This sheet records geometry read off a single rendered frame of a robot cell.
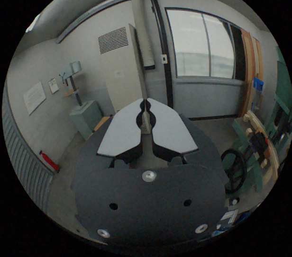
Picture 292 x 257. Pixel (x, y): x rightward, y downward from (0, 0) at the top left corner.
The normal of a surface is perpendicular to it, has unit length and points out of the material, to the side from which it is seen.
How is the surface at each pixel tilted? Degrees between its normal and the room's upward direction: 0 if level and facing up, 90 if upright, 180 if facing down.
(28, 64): 90
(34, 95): 90
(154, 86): 90
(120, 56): 90
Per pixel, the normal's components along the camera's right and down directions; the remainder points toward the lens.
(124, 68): -0.14, 0.57
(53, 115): 0.98, -0.04
